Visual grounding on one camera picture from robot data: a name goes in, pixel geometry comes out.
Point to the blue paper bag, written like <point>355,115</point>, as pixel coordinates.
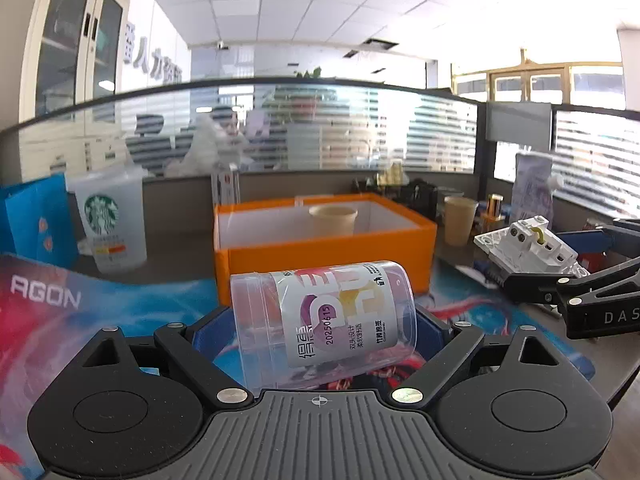
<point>36,223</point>

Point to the white wall socket plate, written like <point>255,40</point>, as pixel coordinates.
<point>523,247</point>

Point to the small white product carton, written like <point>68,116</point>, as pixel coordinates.
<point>225,187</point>

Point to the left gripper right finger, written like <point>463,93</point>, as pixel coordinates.
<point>448,350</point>

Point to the beige glass door cabinet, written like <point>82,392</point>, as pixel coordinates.
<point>59,53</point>

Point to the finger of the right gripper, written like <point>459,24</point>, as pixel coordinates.
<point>621,237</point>
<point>540,288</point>

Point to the gold cap perfume bottle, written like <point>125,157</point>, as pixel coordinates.
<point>493,208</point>

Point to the orange cardboard box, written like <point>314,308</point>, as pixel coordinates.
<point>278,235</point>

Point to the white spouted refill pouch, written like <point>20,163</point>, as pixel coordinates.
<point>533,187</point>

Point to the tan paper cup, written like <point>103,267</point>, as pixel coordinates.
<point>330,220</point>
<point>459,216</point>

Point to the yellow pill blister pack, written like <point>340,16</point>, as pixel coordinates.
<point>393,175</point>

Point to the clear labelled plastic jar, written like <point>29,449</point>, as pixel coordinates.
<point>300,329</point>

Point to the colourful AGON desk mat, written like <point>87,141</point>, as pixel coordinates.
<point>48,314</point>

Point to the black mesh desk organizer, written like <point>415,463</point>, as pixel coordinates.
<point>418,195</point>

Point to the frosted glass desk partition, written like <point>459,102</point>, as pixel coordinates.
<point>280,124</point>

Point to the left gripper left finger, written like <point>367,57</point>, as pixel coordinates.
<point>188,352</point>

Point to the grey partition panel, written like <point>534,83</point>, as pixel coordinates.
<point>522,123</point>

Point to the potted green plant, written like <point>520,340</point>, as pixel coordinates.
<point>309,74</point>

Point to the upright tan paper cup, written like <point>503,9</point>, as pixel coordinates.
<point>459,216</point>

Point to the clear Starbucks plastic cup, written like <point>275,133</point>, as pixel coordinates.
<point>110,205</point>

